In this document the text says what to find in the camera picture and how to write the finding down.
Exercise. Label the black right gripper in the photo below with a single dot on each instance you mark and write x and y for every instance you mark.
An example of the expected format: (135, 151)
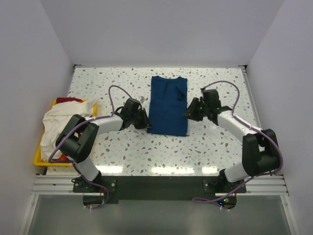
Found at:
(190, 112)

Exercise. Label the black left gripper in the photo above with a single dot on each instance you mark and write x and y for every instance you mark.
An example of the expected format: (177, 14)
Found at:
(145, 123)

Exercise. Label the blue Mickey Mouse t-shirt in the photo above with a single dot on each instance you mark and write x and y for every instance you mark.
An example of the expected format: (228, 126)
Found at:
(168, 103)

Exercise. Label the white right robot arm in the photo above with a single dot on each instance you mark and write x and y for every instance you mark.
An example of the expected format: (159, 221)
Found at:
(260, 152)

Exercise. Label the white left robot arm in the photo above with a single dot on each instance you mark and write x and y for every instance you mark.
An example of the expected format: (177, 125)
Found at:
(78, 136)

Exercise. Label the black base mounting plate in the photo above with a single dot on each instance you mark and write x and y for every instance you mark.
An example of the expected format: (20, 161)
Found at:
(112, 189)

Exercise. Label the white t-shirt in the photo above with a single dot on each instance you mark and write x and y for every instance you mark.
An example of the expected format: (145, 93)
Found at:
(56, 119)

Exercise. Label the orange t-shirt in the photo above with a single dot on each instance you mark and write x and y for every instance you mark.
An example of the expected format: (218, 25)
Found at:
(63, 158)

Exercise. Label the aluminium frame rail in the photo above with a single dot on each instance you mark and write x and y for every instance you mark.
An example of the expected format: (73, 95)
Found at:
(62, 185)

